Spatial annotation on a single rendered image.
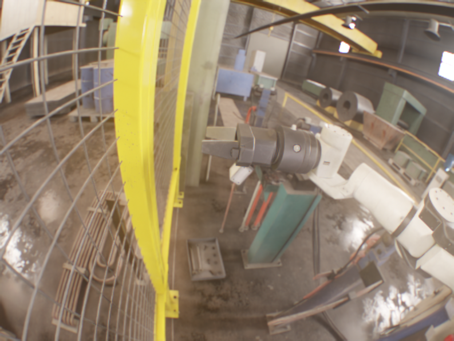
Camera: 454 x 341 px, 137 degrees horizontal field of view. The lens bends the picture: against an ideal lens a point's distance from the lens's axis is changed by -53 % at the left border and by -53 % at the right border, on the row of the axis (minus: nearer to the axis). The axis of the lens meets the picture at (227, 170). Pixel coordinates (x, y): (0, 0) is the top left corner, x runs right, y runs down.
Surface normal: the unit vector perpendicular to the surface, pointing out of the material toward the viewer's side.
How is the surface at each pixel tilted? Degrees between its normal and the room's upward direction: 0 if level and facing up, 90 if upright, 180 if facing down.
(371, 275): 90
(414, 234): 85
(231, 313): 0
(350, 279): 90
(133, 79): 90
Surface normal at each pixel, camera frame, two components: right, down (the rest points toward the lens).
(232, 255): 0.18, -0.81
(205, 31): 0.11, 0.58
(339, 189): -0.89, 0.15
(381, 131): -0.97, 0.12
